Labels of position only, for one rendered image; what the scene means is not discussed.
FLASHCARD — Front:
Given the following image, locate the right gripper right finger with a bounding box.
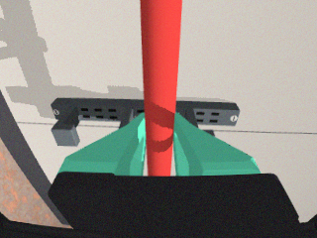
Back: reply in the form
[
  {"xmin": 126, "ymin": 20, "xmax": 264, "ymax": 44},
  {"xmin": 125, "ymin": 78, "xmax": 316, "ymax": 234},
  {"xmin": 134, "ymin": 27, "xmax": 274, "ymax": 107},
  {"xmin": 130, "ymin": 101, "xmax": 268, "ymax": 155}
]
[{"xmin": 173, "ymin": 112, "xmax": 261, "ymax": 176}]

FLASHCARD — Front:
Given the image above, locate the red metal bar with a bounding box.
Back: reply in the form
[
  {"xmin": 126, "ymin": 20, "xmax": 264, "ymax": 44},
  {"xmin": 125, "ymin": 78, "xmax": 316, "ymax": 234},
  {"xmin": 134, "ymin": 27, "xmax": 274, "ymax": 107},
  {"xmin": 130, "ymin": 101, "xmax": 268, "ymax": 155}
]
[{"xmin": 140, "ymin": 0, "xmax": 182, "ymax": 176}]

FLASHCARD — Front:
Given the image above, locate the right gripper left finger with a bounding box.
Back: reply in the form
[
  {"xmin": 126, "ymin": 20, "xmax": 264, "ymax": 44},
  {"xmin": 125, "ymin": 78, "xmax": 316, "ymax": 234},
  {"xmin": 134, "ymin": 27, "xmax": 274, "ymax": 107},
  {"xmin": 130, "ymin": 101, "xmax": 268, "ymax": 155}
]
[{"xmin": 58, "ymin": 112, "xmax": 147, "ymax": 176}]

